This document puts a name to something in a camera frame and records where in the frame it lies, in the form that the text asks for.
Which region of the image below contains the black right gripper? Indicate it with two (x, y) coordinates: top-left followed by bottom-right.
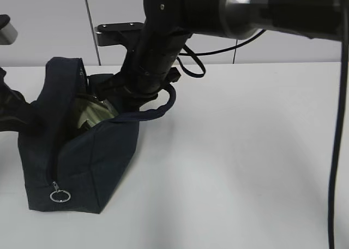
(88, 50), (180, 112)

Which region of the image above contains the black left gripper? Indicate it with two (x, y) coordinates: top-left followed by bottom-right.
(1, 68), (41, 134)

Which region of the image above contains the green lidded glass container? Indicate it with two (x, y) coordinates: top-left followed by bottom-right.
(71, 94), (119, 129)

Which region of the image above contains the dark blue fabric bag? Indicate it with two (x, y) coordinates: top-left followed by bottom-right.
(17, 57), (176, 214)

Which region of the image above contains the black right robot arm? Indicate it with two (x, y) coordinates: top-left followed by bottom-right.
(96, 0), (348, 109)

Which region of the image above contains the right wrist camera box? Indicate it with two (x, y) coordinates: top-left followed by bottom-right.
(94, 22), (143, 48)

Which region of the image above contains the black strap loop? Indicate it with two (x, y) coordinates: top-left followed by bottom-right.
(177, 44), (207, 79)

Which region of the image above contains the black cable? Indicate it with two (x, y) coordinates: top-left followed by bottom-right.
(328, 40), (349, 249)

